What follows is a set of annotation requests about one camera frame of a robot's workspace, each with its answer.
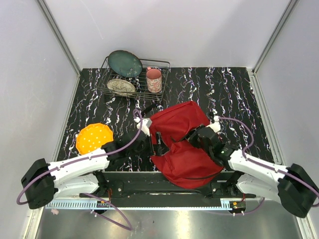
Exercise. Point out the orange yellow plate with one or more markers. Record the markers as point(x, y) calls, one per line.
point(93, 137)

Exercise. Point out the beige patterned plate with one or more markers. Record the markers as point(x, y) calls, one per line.
point(121, 87)

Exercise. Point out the teal round plate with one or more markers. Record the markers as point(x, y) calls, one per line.
point(125, 63)

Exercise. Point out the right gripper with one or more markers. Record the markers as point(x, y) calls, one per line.
point(192, 136)

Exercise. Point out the pink patterned mug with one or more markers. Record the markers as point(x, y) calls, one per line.
point(154, 80)

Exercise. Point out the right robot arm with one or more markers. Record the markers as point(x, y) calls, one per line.
point(291, 186)

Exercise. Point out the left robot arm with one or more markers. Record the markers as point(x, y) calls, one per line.
point(93, 176)

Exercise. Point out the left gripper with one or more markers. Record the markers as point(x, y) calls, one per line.
point(158, 149)

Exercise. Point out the red student backpack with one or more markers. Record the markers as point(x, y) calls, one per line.
point(183, 165)

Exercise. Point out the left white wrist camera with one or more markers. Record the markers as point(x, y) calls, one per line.
point(144, 125)

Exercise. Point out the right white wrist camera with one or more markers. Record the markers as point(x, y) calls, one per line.
point(215, 124)

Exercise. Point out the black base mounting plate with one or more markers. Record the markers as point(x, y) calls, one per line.
point(123, 184)

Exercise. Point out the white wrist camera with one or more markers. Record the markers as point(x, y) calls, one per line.
point(144, 125)
point(215, 124)

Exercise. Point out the dark wire dish rack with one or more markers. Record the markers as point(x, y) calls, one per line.
point(140, 82)

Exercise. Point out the aluminium frame rail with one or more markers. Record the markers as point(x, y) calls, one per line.
point(188, 202)

